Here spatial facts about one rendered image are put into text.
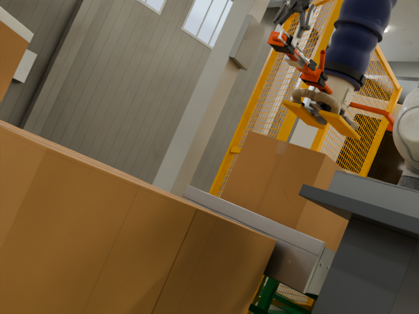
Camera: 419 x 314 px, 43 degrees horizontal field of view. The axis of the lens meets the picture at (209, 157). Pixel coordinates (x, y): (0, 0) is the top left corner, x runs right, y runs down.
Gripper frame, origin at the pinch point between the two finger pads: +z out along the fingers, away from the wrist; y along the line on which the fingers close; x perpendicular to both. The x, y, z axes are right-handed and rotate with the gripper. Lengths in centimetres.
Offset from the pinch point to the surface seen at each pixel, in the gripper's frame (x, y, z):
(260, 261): -19, -18, 82
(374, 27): -53, -8, -35
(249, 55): -111, 91, -30
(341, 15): -50, 8, -37
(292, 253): -31, -23, 74
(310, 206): -42, -18, 53
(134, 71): -570, 653, -112
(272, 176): -37, 2, 47
